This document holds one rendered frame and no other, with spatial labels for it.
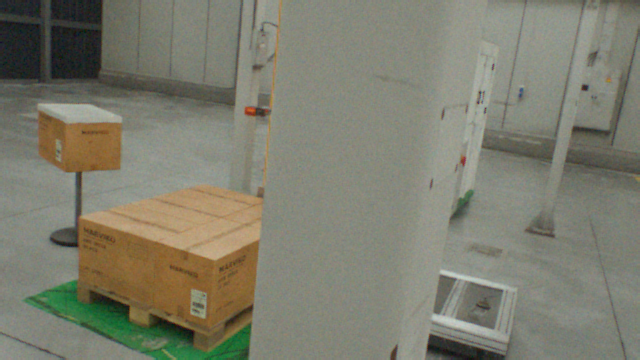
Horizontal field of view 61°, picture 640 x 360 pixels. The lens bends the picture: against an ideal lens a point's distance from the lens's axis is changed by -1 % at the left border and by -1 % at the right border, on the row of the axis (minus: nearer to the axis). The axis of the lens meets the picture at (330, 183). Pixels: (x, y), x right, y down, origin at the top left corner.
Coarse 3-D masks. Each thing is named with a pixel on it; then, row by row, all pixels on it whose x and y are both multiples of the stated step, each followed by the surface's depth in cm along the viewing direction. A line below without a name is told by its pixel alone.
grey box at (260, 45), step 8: (256, 32) 473; (264, 32) 482; (256, 40) 475; (264, 40) 484; (256, 48) 476; (264, 48) 487; (256, 56) 478; (264, 56) 490; (256, 64) 481; (264, 64) 492
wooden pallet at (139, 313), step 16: (80, 288) 336; (96, 288) 331; (128, 304) 320; (144, 304) 314; (144, 320) 317; (160, 320) 326; (176, 320) 306; (224, 320) 309; (240, 320) 334; (208, 336) 298; (224, 336) 314
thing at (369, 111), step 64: (320, 0) 36; (384, 0) 34; (448, 0) 33; (320, 64) 36; (384, 64) 35; (448, 64) 34; (576, 64) 565; (320, 128) 37; (384, 128) 35; (448, 128) 38; (320, 192) 38; (384, 192) 36; (448, 192) 43; (320, 256) 39; (384, 256) 37; (256, 320) 42; (320, 320) 40; (384, 320) 38
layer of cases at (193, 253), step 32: (192, 192) 405; (224, 192) 415; (96, 224) 321; (128, 224) 323; (160, 224) 330; (192, 224) 337; (224, 224) 344; (256, 224) 351; (96, 256) 325; (128, 256) 314; (160, 256) 303; (192, 256) 293; (224, 256) 295; (256, 256) 327; (128, 288) 318; (160, 288) 307; (192, 288) 297; (224, 288) 302; (192, 320) 301
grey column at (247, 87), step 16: (256, 0) 473; (256, 16) 476; (240, 48) 488; (240, 64) 491; (240, 80) 494; (256, 80) 495; (240, 96) 496; (256, 96) 501; (240, 112) 499; (240, 128) 502; (240, 144) 505; (240, 160) 508; (240, 176) 511; (240, 192) 514
